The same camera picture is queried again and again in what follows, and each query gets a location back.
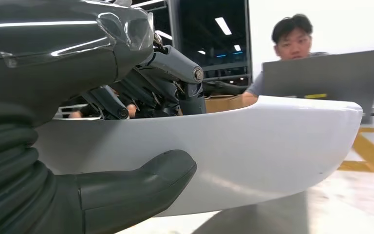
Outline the person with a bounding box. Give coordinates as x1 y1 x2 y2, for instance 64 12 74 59
242 13 330 107

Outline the cardboard box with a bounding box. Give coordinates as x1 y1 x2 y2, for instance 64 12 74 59
205 94 244 114

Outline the yellow workbench tape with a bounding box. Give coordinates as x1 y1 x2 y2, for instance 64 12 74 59
337 127 374 186

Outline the grey laptop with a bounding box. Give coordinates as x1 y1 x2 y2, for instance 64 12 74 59
262 49 374 125

